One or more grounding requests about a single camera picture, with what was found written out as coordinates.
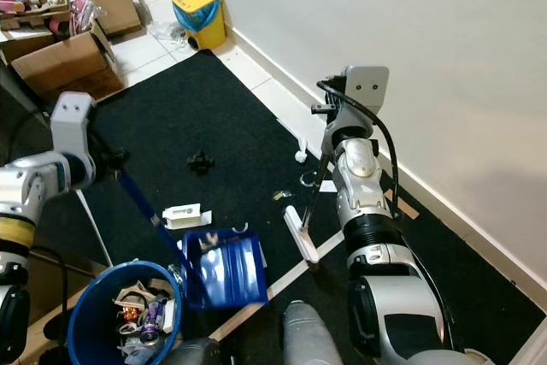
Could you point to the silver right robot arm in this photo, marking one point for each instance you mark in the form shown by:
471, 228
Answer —
359, 164

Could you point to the small black knobby object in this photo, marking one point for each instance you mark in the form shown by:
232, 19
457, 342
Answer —
202, 162

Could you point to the round blue trash bin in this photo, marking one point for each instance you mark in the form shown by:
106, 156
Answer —
98, 284

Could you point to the clear plastic bag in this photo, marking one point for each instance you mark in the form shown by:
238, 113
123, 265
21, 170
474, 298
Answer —
167, 34

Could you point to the yellow bin with blue liner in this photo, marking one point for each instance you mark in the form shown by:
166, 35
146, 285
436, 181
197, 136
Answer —
209, 27

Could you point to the small open cardboard box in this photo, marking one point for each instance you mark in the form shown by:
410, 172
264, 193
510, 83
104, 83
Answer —
115, 6

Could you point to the purple drink can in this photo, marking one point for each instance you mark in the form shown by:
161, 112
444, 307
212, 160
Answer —
149, 318

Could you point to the grey left robot leg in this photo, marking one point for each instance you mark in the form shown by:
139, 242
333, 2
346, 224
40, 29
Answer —
188, 352

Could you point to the grey robot leg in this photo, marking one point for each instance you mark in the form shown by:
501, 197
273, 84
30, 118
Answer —
188, 352
312, 335

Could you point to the grey right robot leg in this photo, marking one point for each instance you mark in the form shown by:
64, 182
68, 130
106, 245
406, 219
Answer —
312, 335

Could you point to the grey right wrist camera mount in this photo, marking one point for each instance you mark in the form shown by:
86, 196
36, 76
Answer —
366, 87

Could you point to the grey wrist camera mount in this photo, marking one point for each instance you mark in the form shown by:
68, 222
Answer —
72, 121
366, 87

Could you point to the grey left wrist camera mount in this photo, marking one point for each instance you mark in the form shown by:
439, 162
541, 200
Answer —
72, 121

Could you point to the white rectangular plastic bracket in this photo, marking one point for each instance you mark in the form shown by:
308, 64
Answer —
186, 216

